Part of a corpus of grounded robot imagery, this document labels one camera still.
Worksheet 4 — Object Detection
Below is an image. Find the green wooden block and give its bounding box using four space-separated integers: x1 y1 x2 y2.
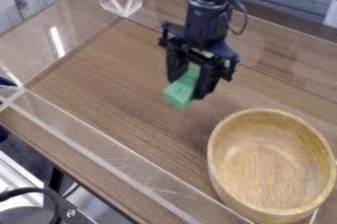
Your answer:
162 51 231 112

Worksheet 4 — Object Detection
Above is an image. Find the brown wooden bowl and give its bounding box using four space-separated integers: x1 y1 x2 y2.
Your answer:
206 109 337 224

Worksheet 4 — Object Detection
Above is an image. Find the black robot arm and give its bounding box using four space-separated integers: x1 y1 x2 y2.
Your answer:
158 0 247 100

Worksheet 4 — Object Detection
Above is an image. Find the black cable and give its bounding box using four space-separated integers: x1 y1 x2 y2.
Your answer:
0 186 62 224

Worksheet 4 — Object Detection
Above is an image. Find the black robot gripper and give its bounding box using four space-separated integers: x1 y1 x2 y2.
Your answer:
158 21 241 100

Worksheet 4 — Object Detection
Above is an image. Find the clear acrylic wall panel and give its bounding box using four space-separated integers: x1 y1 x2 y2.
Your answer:
0 86 253 224

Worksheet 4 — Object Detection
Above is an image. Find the black table leg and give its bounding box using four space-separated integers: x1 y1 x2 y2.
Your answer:
49 168 63 192

